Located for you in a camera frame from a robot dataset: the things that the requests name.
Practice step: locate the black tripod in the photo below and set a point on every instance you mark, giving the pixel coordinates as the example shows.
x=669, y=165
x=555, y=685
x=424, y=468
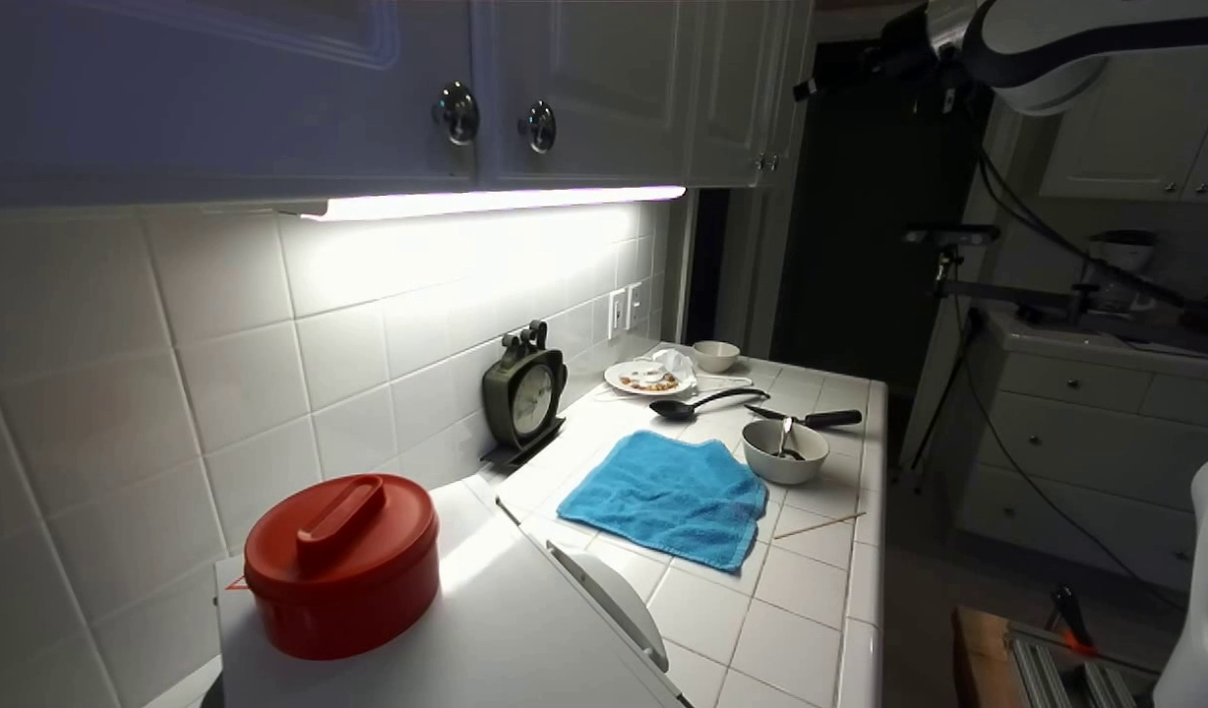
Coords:
x=942, y=260

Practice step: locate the green kitchen scale with dial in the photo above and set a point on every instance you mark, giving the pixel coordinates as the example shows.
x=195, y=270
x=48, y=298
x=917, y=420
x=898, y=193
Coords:
x=523, y=395

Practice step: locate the white wall outlet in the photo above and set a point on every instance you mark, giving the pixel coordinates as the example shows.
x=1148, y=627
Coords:
x=622, y=308

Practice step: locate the metal rack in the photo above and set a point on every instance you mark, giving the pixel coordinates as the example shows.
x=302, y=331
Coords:
x=1089, y=669

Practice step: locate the clear plastic piece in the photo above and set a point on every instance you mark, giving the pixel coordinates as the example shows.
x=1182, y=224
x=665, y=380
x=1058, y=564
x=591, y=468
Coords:
x=669, y=361

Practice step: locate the white background cabinet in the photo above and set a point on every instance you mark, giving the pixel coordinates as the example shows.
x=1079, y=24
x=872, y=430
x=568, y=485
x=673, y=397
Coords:
x=1138, y=150

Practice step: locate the wooden board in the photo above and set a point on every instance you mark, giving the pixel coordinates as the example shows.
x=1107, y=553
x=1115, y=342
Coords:
x=990, y=654

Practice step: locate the black ladle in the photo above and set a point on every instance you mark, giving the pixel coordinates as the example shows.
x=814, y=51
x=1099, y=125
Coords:
x=683, y=407

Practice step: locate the wide white cabinet door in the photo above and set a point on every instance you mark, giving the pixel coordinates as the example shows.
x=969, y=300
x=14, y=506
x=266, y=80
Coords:
x=211, y=80

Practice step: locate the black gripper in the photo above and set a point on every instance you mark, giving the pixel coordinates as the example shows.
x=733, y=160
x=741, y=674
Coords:
x=915, y=47

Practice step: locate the round metal cabinet knob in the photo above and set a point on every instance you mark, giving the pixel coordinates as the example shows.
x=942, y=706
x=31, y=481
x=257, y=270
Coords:
x=456, y=110
x=535, y=127

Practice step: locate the metal spoon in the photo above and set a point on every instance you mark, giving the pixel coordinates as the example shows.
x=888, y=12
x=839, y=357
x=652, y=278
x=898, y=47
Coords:
x=787, y=435

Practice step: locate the small white bowl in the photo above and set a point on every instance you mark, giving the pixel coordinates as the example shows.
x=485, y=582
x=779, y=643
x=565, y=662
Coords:
x=712, y=353

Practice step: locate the blue terry towel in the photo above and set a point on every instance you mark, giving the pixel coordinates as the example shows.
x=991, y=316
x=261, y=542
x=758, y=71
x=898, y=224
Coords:
x=665, y=497

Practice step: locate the white dresser with drawers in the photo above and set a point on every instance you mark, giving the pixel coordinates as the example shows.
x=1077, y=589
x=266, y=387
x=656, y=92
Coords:
x=1089, y=435

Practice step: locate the narrow white cabinet door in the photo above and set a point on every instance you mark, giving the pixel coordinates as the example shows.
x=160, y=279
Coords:
x=589, y=80

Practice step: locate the white container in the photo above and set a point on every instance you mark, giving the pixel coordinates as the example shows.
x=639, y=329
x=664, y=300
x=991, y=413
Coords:
x=496, y=629

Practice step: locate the under-cabinet light strip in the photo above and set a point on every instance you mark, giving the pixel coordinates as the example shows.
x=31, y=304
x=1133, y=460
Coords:
x=496, y=203

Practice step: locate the grey bowl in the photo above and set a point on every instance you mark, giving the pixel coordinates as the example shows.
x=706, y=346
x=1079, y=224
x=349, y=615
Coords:
x=783, y=464

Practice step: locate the white plate with food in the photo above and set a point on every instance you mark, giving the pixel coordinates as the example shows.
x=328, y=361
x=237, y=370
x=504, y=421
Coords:
x=641, y=383

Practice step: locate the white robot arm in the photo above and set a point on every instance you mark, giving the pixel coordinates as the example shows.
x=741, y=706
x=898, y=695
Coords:
x=1099, y=42

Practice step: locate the red lidded container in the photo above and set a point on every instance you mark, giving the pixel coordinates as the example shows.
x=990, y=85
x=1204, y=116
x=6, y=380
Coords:
x=342, y=564

